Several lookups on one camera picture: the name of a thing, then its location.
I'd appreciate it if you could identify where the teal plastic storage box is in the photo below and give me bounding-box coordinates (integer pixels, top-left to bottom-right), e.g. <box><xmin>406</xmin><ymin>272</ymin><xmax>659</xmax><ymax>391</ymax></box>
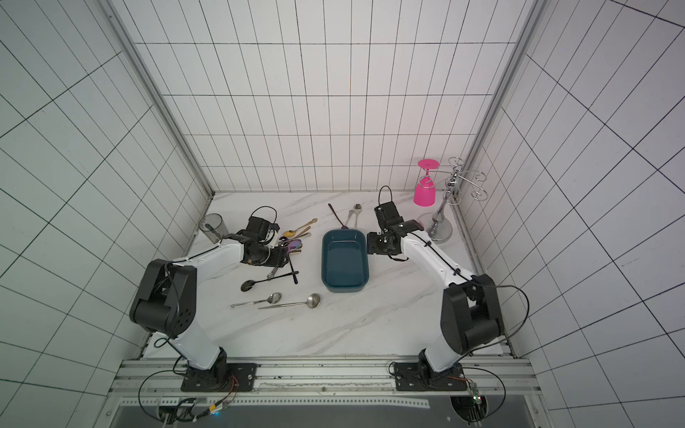
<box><xmin>321</xmin><ymin>229</ymin><xmax>369</xmax><ymax>294</ymax></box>

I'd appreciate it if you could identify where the silver ornate-handle spoon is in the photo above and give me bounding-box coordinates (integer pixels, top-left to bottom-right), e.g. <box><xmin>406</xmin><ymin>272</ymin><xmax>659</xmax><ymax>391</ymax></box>
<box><xmin>345</xmin><ymin>203</ymin><xmax>362</xmax><ymax>229</ymax></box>

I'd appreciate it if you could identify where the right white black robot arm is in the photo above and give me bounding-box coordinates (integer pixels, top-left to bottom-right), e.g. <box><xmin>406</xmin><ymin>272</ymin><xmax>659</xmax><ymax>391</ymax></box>
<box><xmin>367</xmin><ymin>220</ymin><xmax>504</xmax><ymax>377</ymax></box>

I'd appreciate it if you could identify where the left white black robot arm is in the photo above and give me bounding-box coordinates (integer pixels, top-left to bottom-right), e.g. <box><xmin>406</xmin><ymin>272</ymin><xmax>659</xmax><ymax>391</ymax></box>
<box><xmin>130</xmin><ymin>215</ymin><xmax>287</xmax><ymax>371</ymax></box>

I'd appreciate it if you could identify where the small gold ornate spoon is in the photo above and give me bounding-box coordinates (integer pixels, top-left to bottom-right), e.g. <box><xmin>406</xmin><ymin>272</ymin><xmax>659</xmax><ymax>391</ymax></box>
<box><xmin>282</xmin><ymin>219</ymin><xmax>318</xmax><ymax>238</ymax></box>

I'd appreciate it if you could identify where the small silver spoon front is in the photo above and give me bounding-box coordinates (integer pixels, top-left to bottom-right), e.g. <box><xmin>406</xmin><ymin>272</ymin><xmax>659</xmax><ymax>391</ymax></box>
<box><xmin>230</xmin><ymin>292</ymin><xmax>282</xmax><ymax>309</ymax></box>

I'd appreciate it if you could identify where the large silver spoon front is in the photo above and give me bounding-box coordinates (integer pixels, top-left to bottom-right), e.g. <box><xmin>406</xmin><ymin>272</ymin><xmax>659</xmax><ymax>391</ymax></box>
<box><xmin>260</xmin><ymin>294</ymin><xmax>321</xmax><ymax>310</ymax></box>

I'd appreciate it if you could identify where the chrome glass holder stand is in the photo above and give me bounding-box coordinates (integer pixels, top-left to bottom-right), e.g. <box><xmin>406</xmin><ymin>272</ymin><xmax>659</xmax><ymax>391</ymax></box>
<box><xmin>418</xmin><ymin>157</ymin><xmax>489</xmax><ymax>244</ymax></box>

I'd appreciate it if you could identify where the grey translucent cup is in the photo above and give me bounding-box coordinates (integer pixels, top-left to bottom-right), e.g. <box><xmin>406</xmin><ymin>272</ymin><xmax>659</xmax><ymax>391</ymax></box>
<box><xmin>199</xmin><ymin>213</ymin><xmax>229</xmax><ymax>244</ymax></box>

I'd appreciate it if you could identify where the pink upside-down wine glass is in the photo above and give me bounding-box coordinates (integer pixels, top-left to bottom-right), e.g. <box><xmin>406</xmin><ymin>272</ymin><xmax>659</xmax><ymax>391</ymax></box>
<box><xmin>413</xmin><ymin>159</ymin><xmax>440</xmax><ymax>208</ymax></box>

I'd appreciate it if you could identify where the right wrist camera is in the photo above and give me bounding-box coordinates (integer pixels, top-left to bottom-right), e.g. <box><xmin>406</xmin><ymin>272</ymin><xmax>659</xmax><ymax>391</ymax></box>
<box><xmin>374</xmin><ymin>201</ymin><xmax>404</xmax><ymax>230</ymax></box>

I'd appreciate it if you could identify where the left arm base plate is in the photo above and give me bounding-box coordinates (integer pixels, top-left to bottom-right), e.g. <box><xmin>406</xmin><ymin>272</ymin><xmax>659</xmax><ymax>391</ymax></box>
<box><xmin>180</xmin><ymin>363</ymin><xmax>257</xmax><ymax>393</ymax></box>

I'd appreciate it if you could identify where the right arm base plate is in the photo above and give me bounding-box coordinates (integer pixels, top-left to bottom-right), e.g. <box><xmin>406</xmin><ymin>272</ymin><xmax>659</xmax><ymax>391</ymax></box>
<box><xmin>388</xmin><ymin>362</ymin><xmax>468</xmax><ymax>392</ymax></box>

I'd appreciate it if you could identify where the aluminium rail frame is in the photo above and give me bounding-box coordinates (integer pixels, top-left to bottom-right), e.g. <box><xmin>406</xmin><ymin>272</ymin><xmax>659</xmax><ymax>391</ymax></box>
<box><xmin>96</xmin><ymin>356</ymin><xmax>552</xmax><ymax>427</ymax></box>

